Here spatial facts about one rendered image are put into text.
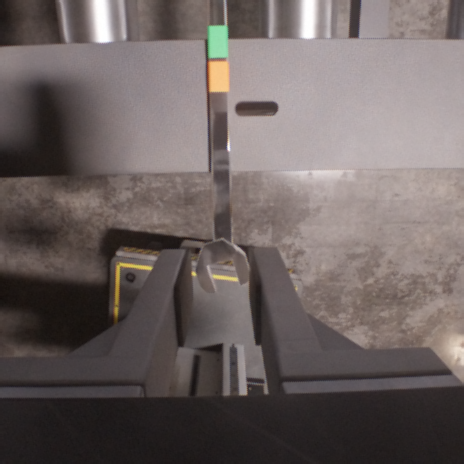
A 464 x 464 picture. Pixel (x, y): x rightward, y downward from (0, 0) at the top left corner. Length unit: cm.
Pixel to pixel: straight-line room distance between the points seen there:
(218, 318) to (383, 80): 111
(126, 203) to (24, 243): 52
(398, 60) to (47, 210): 152
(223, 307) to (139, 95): 107
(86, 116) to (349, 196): 136
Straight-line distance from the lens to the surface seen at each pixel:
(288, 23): 53
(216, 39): 25
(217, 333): 132
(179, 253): 15
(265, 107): 48
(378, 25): 71
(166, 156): 25
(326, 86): 26
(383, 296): 178
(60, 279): 175
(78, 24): 56
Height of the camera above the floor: 141
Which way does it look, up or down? 73 degrees down
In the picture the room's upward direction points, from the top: 177 degrees clockwise
